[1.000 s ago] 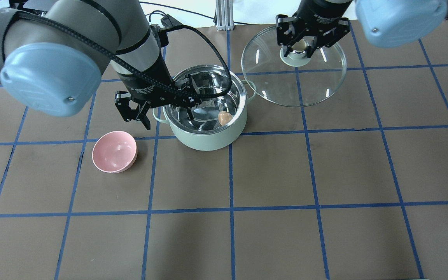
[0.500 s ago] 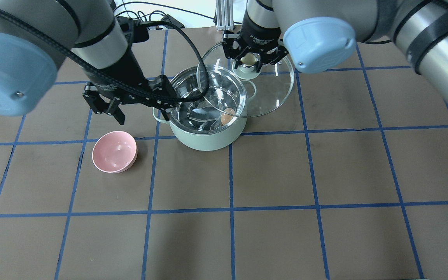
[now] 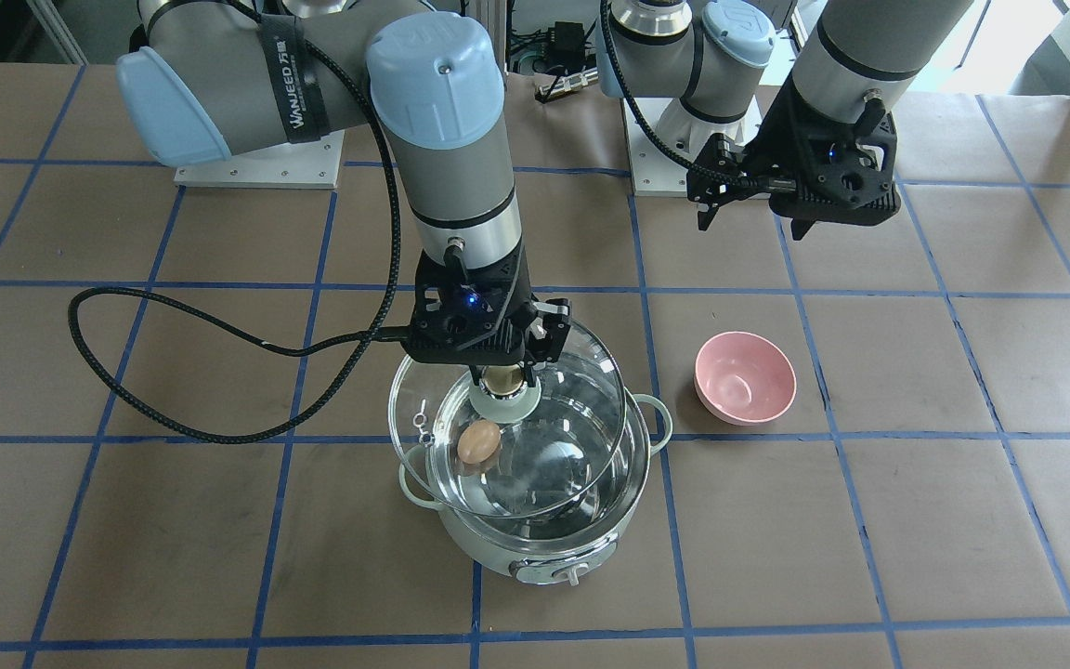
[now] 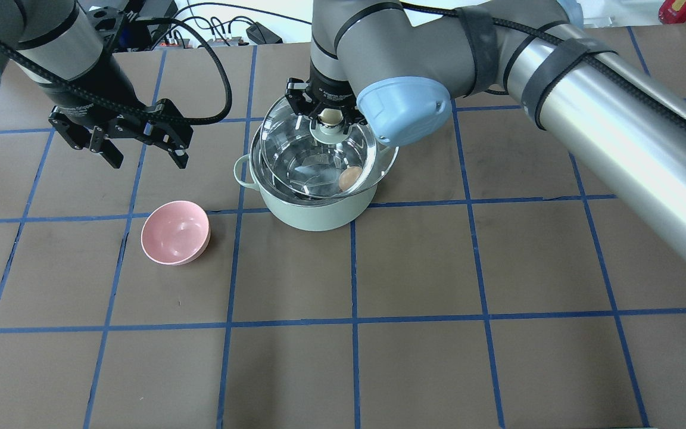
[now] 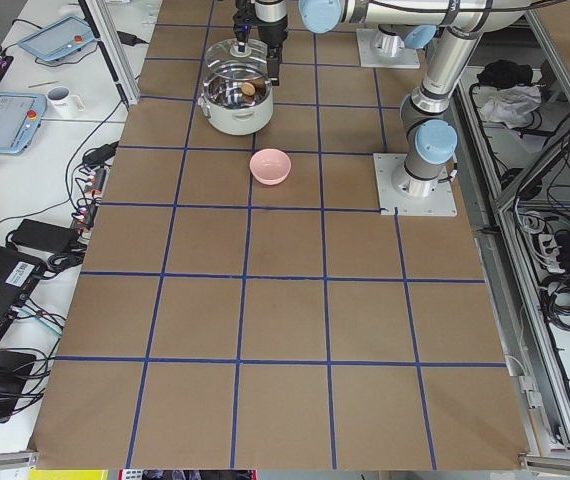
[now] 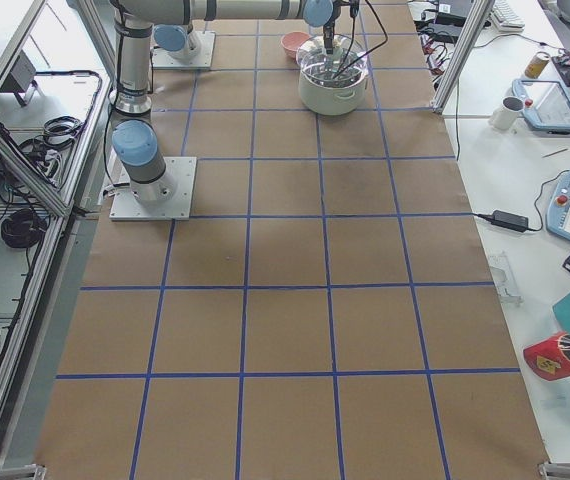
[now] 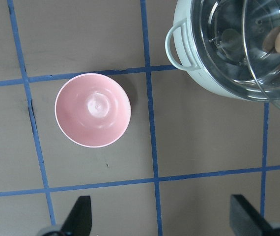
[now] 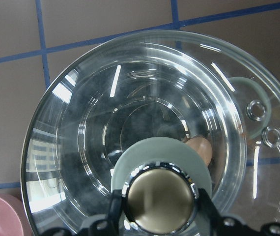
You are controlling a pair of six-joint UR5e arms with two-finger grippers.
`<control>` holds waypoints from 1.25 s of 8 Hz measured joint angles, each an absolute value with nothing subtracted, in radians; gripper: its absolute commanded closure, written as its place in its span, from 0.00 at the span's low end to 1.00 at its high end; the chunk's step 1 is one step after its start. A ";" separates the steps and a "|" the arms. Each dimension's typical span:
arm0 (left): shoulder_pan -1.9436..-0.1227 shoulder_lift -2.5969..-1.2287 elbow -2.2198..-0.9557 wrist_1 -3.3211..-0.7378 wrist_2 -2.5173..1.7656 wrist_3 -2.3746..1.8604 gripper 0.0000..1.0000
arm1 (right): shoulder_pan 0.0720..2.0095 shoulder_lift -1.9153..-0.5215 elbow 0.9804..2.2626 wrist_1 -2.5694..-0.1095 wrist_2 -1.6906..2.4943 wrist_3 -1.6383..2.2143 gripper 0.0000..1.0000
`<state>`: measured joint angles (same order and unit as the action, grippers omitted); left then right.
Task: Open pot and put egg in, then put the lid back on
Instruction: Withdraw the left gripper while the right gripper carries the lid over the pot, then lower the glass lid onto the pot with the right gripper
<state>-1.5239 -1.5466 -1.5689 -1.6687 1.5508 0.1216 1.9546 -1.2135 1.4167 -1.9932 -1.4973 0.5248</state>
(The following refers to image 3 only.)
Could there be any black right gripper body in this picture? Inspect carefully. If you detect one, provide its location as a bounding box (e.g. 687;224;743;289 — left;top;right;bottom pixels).
402;244;574;364

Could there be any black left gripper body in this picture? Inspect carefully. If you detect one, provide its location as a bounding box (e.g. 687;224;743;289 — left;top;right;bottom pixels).
686;82;900;226

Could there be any brown egg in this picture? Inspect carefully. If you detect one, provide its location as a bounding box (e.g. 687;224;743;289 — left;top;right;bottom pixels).
457;419;502;465

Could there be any glass pot lid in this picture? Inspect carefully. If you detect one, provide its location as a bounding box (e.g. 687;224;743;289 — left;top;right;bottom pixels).
389;321;633;518

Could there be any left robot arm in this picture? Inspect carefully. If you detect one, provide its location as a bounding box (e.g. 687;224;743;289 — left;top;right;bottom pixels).
598;1;968;241

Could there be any pink bowl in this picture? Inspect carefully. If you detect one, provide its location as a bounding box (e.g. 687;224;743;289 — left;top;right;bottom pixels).
693;331;798;426

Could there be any black power adapter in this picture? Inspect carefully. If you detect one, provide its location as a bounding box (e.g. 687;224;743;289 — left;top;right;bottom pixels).
546;21;587;62

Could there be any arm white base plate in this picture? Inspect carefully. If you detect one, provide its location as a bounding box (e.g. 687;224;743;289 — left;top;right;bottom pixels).
621;97;763;197
174;131;346;191

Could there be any aluminium frame post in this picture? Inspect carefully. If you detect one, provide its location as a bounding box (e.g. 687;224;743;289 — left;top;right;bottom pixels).
479;0;511;75

